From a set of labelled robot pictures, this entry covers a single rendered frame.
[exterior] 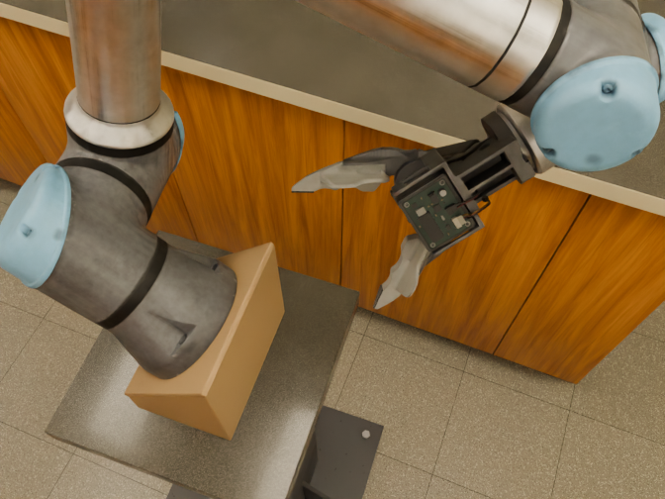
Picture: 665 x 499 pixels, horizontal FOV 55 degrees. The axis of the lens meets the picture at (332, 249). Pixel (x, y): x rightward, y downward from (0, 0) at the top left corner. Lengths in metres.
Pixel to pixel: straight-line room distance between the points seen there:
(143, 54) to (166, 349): 0.30
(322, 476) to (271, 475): 0.94
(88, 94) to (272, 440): 0.46
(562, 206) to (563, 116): 0.80
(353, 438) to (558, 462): 0.55
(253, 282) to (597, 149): 0.41
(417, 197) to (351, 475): 1.28
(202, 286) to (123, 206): 0.12
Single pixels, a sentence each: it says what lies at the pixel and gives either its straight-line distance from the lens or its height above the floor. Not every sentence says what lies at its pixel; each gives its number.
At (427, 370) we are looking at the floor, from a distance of 1.88.
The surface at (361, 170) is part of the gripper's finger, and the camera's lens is 0.61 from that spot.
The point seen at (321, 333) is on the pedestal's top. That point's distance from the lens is 0.88.
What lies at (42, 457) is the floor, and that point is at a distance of 1.95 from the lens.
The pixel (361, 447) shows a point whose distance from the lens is 1.78.
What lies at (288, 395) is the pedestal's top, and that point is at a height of 0.94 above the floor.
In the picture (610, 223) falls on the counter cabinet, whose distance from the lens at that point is 1.22.
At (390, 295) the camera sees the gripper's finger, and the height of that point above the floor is 1.17.
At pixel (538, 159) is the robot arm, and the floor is 1.31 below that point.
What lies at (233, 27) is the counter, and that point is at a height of 0.94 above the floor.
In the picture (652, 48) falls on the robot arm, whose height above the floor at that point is 1.38.
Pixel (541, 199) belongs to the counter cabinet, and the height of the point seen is 0.81.
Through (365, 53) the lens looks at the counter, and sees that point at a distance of 1.20.
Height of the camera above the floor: 1.75
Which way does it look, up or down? 60 degrees down
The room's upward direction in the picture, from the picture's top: straight up
